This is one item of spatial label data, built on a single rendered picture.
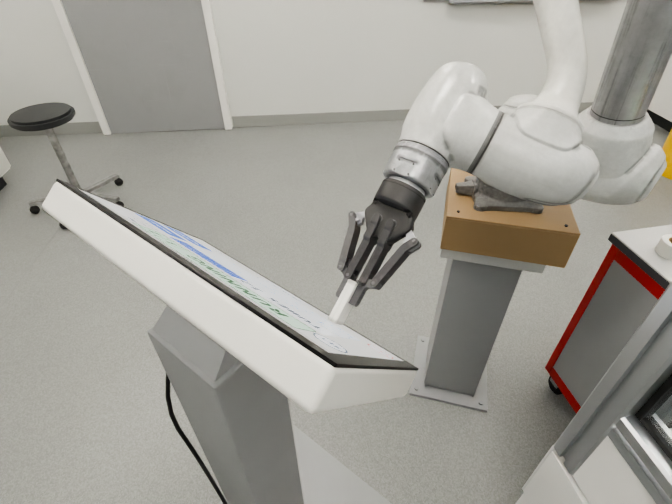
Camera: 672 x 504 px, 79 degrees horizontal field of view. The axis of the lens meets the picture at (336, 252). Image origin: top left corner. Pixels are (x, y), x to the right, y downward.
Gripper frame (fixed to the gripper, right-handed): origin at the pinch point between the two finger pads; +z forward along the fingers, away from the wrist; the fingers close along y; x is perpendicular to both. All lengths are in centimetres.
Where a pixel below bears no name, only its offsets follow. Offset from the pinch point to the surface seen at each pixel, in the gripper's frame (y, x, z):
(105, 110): -343, 136, -35
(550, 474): 34.3, 10.3, 7.3
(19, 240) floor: -242, 77, 67
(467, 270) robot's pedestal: 1, 68, -23
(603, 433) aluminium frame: 35.6, -1.8, -1.4
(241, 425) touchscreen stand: -4.5, -2.8, 23.8
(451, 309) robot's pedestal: -1, 81, -11
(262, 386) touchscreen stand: -4.5, -2.8, 17.2
